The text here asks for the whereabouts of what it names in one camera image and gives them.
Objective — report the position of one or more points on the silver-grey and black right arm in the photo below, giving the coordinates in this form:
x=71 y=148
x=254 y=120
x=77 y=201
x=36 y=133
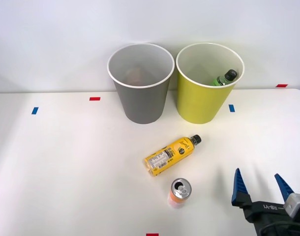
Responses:
x=296 y=204

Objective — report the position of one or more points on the yellow bottle with black cap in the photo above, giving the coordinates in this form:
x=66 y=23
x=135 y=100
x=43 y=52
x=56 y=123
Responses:
x=168 y=155

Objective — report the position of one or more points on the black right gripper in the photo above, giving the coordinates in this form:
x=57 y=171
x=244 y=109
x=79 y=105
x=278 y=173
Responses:
x=268 y=216

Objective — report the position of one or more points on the green bottle with black cap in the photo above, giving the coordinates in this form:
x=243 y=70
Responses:
x=225 y=78

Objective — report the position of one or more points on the grey plastic waste bin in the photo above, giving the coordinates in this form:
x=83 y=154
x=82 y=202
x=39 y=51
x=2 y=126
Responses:
x=142 y=103

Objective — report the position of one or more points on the orange and white drink can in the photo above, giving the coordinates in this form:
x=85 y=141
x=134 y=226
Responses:
x=179 y=193

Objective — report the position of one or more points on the yellow-green plastic waste bin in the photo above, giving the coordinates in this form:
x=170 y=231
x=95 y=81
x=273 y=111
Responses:
x=199 y=103

